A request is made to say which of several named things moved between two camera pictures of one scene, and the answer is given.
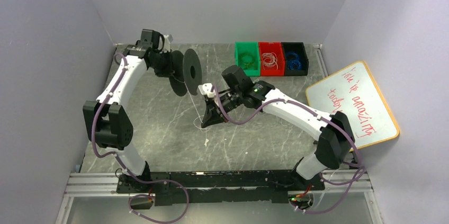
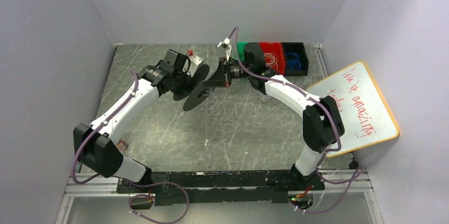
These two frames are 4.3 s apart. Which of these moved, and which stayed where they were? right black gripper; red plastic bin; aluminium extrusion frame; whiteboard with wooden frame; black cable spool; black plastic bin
Moved: black cable spool; right black gripper
Stayed: whiteboard with wooden frame; black plastic bin; aluminium extrusion frame; red plastic bin
